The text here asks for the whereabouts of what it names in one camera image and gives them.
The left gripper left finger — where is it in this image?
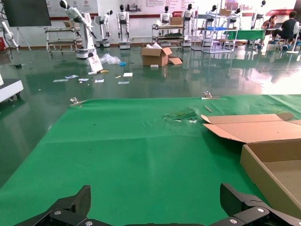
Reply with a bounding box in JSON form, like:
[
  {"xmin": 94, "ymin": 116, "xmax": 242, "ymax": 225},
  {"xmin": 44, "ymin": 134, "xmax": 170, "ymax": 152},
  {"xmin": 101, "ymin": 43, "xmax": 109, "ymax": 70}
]
[{"xmin": 14, "ymin": 185, "xmax": 106, "ymax": 226}]

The large open cardboard box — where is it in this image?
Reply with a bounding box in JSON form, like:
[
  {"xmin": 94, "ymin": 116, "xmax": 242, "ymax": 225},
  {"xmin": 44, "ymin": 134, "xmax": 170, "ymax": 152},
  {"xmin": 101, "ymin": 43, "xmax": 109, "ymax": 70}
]
[{"xmin": 140, "ymin": 43, "xmax": 183, "ymax": 67}]

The green covered table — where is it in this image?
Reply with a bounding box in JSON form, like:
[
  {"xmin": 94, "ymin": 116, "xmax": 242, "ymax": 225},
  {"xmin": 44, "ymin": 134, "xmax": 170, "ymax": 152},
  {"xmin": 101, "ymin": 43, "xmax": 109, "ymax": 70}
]
[{"xmin": 223, "ymin": 29, "xmax": 266, "ymax": 48}]

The white bag with red logo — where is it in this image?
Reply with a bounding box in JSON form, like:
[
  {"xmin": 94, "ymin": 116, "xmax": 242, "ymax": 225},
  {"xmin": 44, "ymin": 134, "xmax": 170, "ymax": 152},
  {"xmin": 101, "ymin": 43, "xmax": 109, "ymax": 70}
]
[{"xmin": 87, "ymin": 56, "xmax": 103, "ymax": 74}]

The clear plastic bag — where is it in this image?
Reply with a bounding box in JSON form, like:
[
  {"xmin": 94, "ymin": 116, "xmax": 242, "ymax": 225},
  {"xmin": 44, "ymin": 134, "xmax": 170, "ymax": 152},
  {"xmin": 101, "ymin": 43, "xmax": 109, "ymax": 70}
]
[
  {"xmin": 100, "ymin": 53, "xmax": 121, "ymax": 65},
  {"xmin": 164, "ymin": 107, "xmax": 199, "ymax": 124}
]

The leaning white humanoid robot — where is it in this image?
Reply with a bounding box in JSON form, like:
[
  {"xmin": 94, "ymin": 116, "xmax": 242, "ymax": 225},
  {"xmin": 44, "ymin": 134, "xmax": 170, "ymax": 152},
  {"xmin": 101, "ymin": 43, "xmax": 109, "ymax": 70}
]
[{"xmin": 59, "ymin": 0, "xmax": 97, "ymax": 59}]

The seated person in brown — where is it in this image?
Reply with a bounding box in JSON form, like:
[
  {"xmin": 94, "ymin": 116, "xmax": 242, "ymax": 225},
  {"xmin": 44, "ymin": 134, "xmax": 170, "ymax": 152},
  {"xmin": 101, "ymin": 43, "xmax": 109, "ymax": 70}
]
[{"xmin": 261, "ymin": 14, "xmax": 279, "ymax": 47}]

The black monitor screen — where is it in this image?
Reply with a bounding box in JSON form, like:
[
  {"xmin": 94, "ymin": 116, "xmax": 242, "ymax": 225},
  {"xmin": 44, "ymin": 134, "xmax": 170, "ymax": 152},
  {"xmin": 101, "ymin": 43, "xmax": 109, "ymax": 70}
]
[{"xmin": 1, "ymin": 0, "xmax": 52, "ymax": 27}]

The cardboard box with holed flap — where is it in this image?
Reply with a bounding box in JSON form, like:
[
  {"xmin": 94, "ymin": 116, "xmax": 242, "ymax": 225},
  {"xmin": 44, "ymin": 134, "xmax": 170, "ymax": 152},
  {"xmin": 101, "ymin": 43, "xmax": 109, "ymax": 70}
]
[{"xmin": 201, "ymin": 112, "xmax": 301, "ymax": 218}]

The white shelf rack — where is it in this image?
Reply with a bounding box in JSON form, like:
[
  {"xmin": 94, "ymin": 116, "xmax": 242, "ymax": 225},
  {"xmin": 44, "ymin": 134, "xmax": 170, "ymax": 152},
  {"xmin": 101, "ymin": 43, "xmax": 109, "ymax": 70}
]
[{"xmin": 191, "ymin": 4, "xmax": 237, "ymax": 54}]

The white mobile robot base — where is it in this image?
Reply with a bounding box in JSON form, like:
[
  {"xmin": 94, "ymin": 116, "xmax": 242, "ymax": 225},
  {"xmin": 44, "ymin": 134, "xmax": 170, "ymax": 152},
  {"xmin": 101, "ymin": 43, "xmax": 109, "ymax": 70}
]
[{"xmin": 0, "ymin": 73, "xmax": 24, "ymax": 104}]

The metal binder clip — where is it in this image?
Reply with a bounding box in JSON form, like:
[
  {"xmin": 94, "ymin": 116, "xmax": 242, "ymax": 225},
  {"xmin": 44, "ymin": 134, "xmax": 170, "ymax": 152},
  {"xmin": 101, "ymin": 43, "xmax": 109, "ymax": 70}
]
[
  {"xmin": 201, "ymin": 91, "xmax": 221, "ymax": 100},
  {"xmin": 69, "ymin": 96, "xmax": 87, "ymax": 107}
]

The white tripod monitor stand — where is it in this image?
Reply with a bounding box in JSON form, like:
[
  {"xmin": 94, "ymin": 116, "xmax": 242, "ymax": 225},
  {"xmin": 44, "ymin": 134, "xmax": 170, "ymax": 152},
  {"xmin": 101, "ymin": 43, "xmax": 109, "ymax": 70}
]
[{"xmin": 16, "ymin": 26, "xmax": 32, "ymax": 50}]

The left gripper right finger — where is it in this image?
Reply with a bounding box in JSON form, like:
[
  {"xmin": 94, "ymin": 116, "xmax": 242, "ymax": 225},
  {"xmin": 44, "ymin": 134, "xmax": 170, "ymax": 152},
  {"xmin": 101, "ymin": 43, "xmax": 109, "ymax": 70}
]
[{"xmin": 209, "ymin": 183, "xmax": 301, "ymax": 226}]

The white pipe frame cart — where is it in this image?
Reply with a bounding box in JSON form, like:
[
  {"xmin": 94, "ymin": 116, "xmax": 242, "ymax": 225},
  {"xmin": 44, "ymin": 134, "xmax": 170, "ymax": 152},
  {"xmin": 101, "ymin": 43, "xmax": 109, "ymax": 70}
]
[
  {"xmin": 44, "ymin": 25, "xmax": 83, "ymax": 53},
  {"xmin": 151, "ymin": 23, "xmax": 186, "ymax": 49}
]

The green table cloth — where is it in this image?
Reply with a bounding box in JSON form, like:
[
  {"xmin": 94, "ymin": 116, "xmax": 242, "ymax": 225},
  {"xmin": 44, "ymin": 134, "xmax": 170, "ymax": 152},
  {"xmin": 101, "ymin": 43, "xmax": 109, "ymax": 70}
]
[{"xmin": 0, "ymin": 94, "xmax": 301, "ymax": 226}]

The seated person in black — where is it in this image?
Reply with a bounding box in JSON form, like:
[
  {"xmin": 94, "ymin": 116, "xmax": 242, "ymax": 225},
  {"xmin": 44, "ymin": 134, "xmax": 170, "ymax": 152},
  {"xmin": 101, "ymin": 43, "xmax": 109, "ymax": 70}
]
[{"xmin": 272, "ymin": 10, "xmax": 301, "ymax": 49}]

